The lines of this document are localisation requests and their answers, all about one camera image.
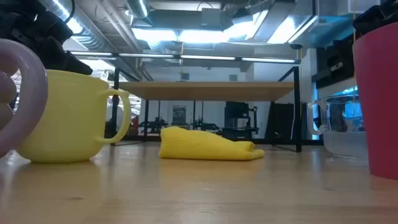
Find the black upright panel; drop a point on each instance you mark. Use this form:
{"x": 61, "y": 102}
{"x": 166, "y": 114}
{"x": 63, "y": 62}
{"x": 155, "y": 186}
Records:
{"x": 281, "y": 121}

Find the clear glass mug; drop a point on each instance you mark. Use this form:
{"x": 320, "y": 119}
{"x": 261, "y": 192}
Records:
{"x": 345, "y": 143}

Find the red plastic tumbler cup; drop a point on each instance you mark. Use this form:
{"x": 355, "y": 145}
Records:
{"x": 382, "y": 109}

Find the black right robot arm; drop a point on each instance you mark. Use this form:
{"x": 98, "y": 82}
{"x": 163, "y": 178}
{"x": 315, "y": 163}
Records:
{"x": 376, "y": 15}

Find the black frame bar with lights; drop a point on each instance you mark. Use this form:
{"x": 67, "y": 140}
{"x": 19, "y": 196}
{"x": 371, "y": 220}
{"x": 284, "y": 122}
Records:
{"x": 205, "y": 57}

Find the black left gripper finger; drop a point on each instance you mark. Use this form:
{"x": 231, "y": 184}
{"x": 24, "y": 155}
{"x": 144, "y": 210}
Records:
{"x": 77, "y": 67}

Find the wooden shelf with black frame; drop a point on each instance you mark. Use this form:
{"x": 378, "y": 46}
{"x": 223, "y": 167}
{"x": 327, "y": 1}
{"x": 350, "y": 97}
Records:
{"x": 205, "y": 91}

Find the lilac ribbed bubble mug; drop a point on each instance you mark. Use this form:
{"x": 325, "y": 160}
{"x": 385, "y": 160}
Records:
{"x": 34, "y": 93}

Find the pale yellow mug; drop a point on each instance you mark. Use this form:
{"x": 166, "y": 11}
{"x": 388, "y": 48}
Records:
{"x": 71, "y": 124}

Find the black cabinet with equipment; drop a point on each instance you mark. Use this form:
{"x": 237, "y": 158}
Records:
{"x": 236, "y": 115}

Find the yellow knitted cloth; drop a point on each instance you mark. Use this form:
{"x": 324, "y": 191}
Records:
{"x": 199, "y": 144}

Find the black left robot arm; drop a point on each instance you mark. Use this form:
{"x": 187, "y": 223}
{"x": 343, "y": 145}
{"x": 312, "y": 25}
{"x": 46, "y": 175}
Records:
{"x": 12, "y": 12}

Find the black background robot arm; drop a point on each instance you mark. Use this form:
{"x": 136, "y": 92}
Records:
{"x": 154, "y": 126}

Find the silver spiral ceiling duct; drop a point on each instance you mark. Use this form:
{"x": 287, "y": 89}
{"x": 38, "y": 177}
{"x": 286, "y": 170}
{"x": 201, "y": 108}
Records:
{"x": 90, "y": 37}

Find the silver round ceiling duct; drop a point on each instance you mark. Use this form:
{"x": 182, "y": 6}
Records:
{"x": 138, "y": 7}

